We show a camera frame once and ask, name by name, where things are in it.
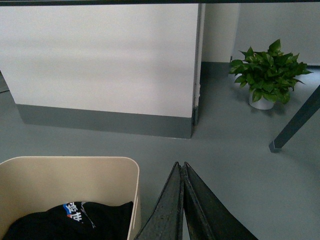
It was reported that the dark metal rack leg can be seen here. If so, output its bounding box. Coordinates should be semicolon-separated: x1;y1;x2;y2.
268;86;320;153

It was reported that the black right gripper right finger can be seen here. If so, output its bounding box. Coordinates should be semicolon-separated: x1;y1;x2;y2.
183;162;257;240

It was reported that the white plant pot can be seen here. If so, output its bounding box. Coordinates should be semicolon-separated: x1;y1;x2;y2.
248;91;275;110

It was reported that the beige plastic laundry hamper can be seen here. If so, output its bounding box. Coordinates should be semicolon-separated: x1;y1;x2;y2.
0;156;141;240

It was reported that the green potted plant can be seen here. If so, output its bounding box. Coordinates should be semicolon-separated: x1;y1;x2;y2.
229;39;312;105

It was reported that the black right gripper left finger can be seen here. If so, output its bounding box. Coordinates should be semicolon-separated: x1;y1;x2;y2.
135;162;184;240

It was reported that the black printed t-shirt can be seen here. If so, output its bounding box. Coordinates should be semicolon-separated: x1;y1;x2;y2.
3;201;133;240

